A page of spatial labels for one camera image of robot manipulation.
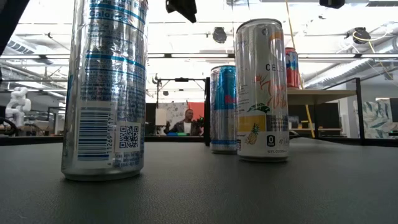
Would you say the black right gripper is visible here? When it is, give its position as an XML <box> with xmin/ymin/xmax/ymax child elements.
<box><xmin>318</xmin><ymin>0</ymin><xmax>346</xmax><ymax>9</ymax></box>

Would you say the red Fanta can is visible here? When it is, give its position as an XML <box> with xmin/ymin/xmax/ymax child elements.
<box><xmin>285</xmin><ymin>47</ymin><xmax>301</xmax><ymax>90</ymax></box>

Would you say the wooden shelf with black legs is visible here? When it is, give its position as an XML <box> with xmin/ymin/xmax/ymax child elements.
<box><xmin>203</xmin><ymin>77</ymin><xmax>366</xmax><ymax>147</ymax></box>

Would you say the orange red panel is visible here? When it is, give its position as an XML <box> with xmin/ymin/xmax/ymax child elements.
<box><xmin>187</xmin><ymin>101</ymin><xmax>205</xmax><ymax>121</ymax></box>

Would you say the blue silver Red Bull can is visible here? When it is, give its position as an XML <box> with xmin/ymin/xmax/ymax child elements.
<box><xmin>210</xmin><ymin>64</ymin><xmax>238</xmax><ymax>155</ymax></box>

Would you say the white board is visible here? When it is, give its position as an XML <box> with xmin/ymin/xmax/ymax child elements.
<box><xmin>154</xmin><ymin>108</ymin><xmax>168</xmax><ymax>126</ymax></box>

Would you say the silver white Celsius can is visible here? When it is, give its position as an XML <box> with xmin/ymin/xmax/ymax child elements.
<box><xmin>234</xmin><ymin>17</ymin><xmax>291</xmax><ymax>163</ymax></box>

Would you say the person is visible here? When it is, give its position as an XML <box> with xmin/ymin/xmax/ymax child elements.
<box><xmin>164</xmin><ymin>108</ymin><xmax>203</xmax><ymax>137</ymax></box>

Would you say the leaf pattern panel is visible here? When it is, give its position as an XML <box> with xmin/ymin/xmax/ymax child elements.
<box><xmin>353</xmin><ymin>98</ymin><xmax>398</xmax><ymax>140</ymax></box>

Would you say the black ceiling cord reel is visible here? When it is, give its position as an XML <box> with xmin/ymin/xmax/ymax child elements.
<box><xmin>345</xmin><ymin>27</ymin><xmax>371</xmax><ymax>45</ymax></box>

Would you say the silver ventilation duct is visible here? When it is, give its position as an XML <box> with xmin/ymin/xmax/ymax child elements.
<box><xmin>303</xmin><ymin>57</ymin><xmax>398</xmax><ymax>90</ymax></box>

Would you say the black gantry frame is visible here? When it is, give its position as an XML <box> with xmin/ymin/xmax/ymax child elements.
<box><xmin>151</xmin><ymin>73</ymin><xmax>206</xmax><ymax>103</ymax></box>

